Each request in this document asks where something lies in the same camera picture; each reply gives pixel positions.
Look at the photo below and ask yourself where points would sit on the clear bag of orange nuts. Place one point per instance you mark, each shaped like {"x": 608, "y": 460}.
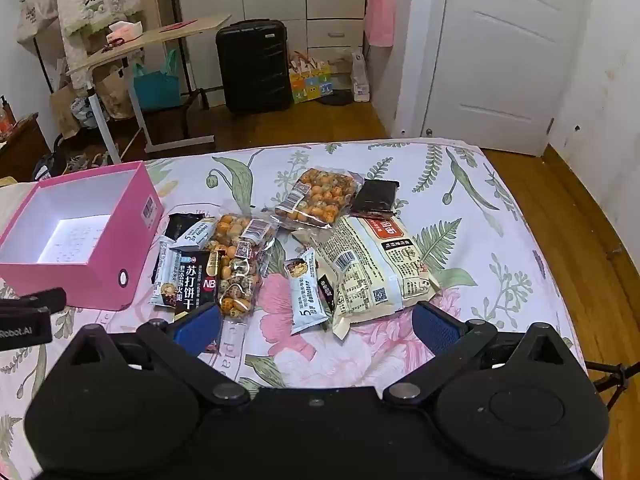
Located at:
{"x": 237, "y": 265}
{"x": 320, "y": 197}

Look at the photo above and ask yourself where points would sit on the black bag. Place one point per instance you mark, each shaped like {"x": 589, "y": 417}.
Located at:
{"x": 47, "y": 165}

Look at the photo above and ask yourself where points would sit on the white door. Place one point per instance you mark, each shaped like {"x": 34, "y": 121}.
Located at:
{"x": 505, "y": 55}

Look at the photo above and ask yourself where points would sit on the black suitcase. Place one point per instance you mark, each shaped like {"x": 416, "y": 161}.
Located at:
{"x": 254, "y": 65}

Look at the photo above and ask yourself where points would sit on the teal shopping bag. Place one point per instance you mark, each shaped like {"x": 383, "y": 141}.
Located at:
{"x": 156, "y": 85}

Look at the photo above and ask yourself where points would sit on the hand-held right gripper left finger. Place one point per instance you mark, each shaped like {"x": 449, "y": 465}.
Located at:
{"x": 197, "y": 327}

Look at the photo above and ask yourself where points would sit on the beige tote bag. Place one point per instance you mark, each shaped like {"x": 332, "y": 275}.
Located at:
{"x": 36, "y": 12}

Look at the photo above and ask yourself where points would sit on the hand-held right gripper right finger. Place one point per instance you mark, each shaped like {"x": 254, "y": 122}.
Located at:
{"x": 436, "y": 327}

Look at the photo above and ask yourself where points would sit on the colourful gift bag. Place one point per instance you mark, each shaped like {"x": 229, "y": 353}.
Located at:
{"x": 310, "y": 85}

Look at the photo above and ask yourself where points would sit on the large beige snack packet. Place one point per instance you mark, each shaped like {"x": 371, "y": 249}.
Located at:
{"x": 370, "y": 265}

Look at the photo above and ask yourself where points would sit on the pink tissue box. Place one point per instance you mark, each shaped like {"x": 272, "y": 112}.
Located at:
{"x": 125, "y": 32}

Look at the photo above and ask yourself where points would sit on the wooden nightstand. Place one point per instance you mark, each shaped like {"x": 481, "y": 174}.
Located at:
{"x": 22, "y": 152}

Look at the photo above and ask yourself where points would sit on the dark slippers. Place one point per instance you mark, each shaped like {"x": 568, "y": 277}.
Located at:
{"x": 335, "y": 98}

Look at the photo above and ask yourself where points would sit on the black snack packet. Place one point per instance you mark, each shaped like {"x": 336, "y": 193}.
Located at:
{"x": 179, "y": 225}
{"x": 374, "y": 196}

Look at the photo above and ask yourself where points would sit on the brown paper bag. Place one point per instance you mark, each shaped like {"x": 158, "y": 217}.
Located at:
{"x": 114, "y": 92}

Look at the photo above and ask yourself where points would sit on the black tripod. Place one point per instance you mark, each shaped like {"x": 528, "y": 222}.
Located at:
{"x": 607, "y": 377}

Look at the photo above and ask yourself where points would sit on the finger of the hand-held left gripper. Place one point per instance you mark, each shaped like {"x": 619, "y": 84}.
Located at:
{"x": 40, "y": 299}

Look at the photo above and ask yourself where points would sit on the light blue snack bar packet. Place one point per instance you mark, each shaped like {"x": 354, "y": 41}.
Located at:
{"x": 165, "y": 275}
{"x": 200, "y": 234}
{"x": 305, "y": 290}

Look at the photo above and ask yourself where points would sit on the pink paper bag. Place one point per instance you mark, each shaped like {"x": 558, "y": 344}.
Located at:
{"x": 380, "y": 17}

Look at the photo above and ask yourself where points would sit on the red envelope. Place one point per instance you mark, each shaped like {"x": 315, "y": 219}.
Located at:
{"x": 177, "y": 25}

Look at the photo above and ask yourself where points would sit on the white plastic bag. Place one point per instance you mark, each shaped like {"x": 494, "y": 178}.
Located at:
{"x": 360, "y": 80}

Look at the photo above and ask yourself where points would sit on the grey sneakers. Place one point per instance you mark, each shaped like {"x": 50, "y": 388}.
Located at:
{"x": 82, "y": 161}

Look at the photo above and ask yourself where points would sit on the small black sachet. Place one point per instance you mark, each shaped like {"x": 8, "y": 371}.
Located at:
{"x": 327, "y": 292}

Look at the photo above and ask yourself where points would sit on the pink cardboard box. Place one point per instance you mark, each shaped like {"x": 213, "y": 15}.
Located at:
{"x": 107, "y": 240}

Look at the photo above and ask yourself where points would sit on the black cracker packet white print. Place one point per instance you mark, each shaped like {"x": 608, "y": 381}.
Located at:
{"x": 192, "y": 285}

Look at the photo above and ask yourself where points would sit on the wooden overbed table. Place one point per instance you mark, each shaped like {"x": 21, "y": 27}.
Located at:
{"x": 150, "y": 37}

